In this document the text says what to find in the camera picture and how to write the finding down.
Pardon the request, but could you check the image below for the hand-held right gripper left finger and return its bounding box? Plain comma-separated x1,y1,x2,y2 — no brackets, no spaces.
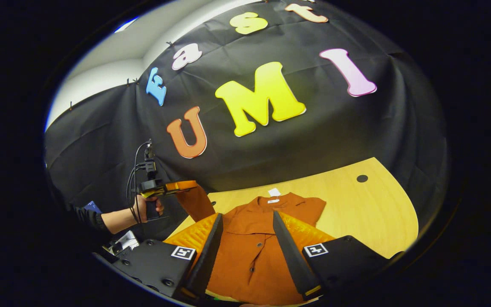
111,212,224,301

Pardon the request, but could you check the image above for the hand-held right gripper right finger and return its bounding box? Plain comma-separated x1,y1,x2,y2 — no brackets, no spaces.
272,210,404,301

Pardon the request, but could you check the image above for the orange button-up shirt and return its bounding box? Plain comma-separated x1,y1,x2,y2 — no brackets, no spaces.
175,185,327,305

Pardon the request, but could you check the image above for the white and black object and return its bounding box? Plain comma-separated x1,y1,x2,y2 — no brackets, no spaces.
103,230,140,257

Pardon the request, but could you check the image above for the black backdrop cloth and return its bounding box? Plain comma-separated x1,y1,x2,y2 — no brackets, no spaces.
44,0,450,239

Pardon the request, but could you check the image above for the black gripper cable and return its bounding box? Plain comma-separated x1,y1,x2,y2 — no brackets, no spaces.
125,140,152,224

